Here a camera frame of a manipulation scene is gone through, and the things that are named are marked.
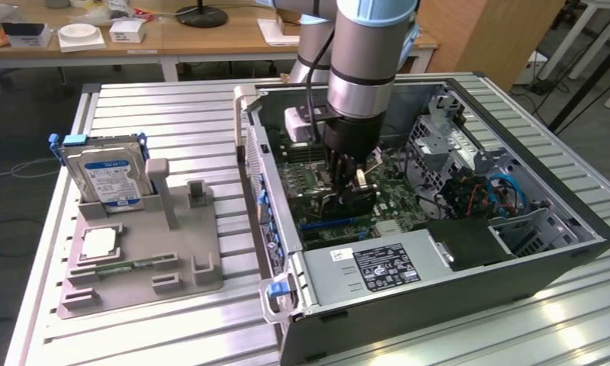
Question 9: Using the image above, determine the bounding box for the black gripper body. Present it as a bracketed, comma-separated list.
[322, 116, 386, 158]

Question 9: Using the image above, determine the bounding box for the black graphics card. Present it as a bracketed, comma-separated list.
[317, 190, 377, 223]

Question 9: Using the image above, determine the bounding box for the CPU socket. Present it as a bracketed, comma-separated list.
[309, 162, 337, 188]

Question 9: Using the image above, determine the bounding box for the silver socket cover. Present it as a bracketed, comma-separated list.
[365, 146, 389, 169]

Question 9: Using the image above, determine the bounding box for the black RAM slot bank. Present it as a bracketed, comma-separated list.
[284, 141, 326, 161]
[297, 190, 332, 205]

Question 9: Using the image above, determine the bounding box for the green motherboard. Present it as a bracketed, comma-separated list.
[273, 136, 428, 249]

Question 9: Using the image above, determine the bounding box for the silver disk bay cage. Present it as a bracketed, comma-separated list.
[405, 113, 489, 199]

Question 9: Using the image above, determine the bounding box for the silver power supply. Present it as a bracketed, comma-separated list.
[300, 232, 457, 306]

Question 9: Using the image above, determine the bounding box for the black plastic shroud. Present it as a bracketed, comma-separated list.
[410, 217, 518, 272]

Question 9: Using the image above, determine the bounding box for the white paper stack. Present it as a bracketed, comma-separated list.
[256, 18, 302, 47]

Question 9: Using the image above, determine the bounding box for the open black PC case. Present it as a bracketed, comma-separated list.
[232, 78, 610, 366]

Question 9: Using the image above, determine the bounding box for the brown cardboard box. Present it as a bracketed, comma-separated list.
[277, 7, 306, 28]

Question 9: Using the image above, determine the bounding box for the wooden cabinet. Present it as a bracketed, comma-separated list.
[418, 0, 565, 92]

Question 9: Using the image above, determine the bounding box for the white floor box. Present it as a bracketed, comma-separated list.
[512, 51, 549, 89]

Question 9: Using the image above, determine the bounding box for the black lamp base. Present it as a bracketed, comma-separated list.
[174, 0, 230, 28]

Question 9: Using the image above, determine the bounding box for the hard disk with blue caddy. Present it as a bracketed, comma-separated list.
[48, 132, 152, 214]

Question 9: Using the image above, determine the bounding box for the grey parts rack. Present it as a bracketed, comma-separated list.
[54, 158, 225, 320]

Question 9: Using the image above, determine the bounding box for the green RAM stick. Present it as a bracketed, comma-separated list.
[93, 258, 157, 274]

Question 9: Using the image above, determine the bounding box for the black slanted pole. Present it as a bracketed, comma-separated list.
[548, 22, 610, 133]

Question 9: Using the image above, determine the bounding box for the silver CPU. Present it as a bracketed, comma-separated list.
[80, 230, 118, 262]

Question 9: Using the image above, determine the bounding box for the small white box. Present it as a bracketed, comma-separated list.
[108, 19, 148, 43]

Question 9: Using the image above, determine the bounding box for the white table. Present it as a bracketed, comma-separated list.
[538, 0, 610, 110]

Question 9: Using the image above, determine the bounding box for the white square base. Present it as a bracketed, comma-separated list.
[57, 32, 108, 53]

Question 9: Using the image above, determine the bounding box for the white round dish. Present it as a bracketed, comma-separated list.
[60, 23, 101, 40]

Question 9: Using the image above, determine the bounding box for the clear plastic bag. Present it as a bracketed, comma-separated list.
[70, 6, 113, 27]

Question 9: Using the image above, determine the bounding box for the white box with phone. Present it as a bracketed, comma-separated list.
[0, 21, 53, 49]

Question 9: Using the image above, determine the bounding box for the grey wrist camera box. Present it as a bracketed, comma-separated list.
[282, 106, 328, 143]

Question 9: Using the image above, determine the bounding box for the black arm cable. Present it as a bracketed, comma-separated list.
[304, 22, 337, 144]

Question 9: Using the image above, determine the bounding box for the red wire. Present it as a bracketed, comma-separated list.
[465, 181, 489, 217]

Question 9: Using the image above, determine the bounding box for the blue wire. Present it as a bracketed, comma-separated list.
[488, 173, 528, 218]

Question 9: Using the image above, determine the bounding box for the silver perforated bay bracket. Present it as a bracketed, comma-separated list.
[488, 207, 581, 260]

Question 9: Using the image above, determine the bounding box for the white floor cable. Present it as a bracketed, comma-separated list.
[0, 158, 62, 179]

